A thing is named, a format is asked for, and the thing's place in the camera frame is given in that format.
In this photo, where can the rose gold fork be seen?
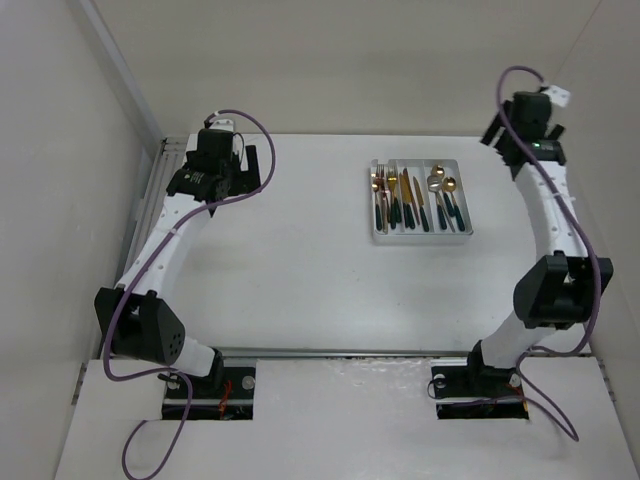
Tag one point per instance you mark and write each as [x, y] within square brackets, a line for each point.
[384, 200]
[387, 209]

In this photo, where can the white three-compartment cutlery tray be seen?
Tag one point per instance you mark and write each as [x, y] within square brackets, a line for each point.
[421, 169]

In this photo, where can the aluminium rail frame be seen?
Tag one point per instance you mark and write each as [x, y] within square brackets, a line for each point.
[154, 176]

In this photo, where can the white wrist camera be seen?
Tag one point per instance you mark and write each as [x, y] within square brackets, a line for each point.
[557, 95]
[221, 123]

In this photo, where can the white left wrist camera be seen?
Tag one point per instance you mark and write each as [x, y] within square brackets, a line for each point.
[221, 123]

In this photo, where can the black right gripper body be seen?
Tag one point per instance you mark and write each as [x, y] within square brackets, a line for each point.
[493, 132]

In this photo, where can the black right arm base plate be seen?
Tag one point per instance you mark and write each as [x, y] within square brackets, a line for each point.
[464, 392]

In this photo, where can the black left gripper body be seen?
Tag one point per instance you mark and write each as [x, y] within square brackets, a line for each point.
[240, 180]

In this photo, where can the gold spoon green handle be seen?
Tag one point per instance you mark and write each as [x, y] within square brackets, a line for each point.
[449, 187]
[441, 212]
[438, 172]

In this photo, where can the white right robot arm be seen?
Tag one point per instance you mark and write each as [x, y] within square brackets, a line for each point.
[564, 285]

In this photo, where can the gold fork green handle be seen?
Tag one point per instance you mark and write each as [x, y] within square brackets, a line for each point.
[392, 179]
[379, 224]
[396, 216]

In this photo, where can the silver slotted spoon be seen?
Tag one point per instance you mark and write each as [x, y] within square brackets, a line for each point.
[433, 187]

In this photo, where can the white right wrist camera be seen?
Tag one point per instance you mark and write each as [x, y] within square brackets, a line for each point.
[557, 95]

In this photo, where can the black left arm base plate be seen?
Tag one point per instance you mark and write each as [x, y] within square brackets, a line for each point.
[232, 398]

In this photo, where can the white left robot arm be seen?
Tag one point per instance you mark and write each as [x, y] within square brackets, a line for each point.
[134, 315]

